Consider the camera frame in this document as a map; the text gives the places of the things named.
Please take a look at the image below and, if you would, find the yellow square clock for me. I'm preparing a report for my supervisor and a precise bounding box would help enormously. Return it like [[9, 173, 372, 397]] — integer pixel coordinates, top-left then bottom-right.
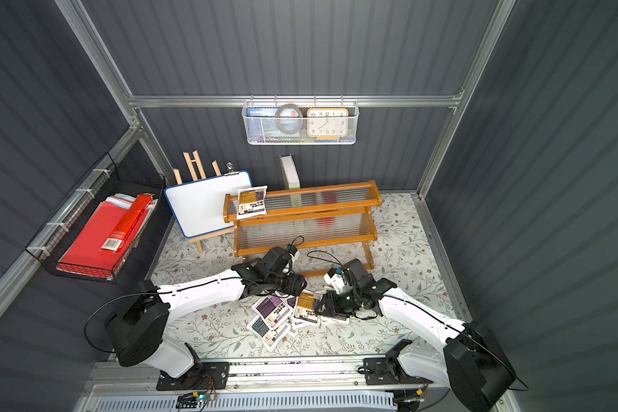
[[307, 107, 350, 140]]

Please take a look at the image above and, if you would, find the white wire wall basket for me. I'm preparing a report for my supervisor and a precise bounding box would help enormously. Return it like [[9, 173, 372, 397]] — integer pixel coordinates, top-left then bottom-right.
[[241, 99, 360, 146]]

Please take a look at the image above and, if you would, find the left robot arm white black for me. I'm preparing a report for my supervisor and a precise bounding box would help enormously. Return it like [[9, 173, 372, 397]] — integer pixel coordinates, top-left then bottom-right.
[[105, 245, 307, 379]]

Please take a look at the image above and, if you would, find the orange wooden three-tier shelf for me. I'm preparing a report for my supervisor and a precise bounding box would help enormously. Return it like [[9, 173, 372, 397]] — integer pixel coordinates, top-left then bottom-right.
[[223, 180, 383, 271]]

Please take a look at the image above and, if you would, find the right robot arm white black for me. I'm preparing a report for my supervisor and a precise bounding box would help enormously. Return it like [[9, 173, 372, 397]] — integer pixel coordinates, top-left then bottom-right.
[[316, 259, 519, 411]]

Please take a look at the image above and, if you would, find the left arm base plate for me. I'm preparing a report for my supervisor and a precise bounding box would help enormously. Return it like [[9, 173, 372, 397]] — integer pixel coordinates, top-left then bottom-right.
[[156, 362, 230, 391]]

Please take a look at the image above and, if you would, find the red folder stack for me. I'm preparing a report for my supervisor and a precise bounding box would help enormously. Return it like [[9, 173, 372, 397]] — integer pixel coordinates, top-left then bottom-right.
[[56, 193, 158, 281]]

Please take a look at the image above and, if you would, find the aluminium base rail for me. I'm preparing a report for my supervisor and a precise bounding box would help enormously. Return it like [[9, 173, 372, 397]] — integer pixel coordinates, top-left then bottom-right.
[[82, 350, 448, 397]]

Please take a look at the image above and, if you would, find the blue-grey coffee bag front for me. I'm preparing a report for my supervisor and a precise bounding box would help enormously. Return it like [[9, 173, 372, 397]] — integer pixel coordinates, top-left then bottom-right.
[[247, 317, 291, 352]]

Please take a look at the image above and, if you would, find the red long box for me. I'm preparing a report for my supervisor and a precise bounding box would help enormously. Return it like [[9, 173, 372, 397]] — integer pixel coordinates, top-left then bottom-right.
[[101, 193, 154, 252]]

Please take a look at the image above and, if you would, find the white whiteboard blue frame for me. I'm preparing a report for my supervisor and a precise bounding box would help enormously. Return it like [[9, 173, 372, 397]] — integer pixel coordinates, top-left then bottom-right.
[[164, 171, 252, 239]]

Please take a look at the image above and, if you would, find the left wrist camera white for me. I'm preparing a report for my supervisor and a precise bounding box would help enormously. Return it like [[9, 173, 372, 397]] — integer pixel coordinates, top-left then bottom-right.
[[283, 244, 299, 263]]

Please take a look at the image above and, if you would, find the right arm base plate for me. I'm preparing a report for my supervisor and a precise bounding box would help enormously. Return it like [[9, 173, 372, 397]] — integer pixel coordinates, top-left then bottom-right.
[[357, 357, 433, 386]]

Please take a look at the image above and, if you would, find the blue box in basket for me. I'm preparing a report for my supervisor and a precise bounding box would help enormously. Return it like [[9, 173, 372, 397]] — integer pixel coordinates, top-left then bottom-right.
[[245, 107, 277, 120]]

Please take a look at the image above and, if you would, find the wooden easel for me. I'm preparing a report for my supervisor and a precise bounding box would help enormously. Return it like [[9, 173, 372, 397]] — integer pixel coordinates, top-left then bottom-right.
[[173, 150, 222, 185]]

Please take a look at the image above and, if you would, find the round tape roll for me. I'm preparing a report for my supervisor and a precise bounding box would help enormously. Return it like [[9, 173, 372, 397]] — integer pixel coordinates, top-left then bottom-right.
[[275, 103, 303, 136]]

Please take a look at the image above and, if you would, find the yellow coffee bag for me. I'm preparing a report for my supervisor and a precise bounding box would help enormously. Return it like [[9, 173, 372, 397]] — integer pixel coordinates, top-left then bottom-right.
[[293, 292, 320, 326], [236, 185, 268, 220]]

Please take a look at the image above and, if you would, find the black wire side basket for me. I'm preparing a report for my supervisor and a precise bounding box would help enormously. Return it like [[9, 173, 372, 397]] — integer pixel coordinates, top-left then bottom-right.
[[27, 156, 172, 286]]

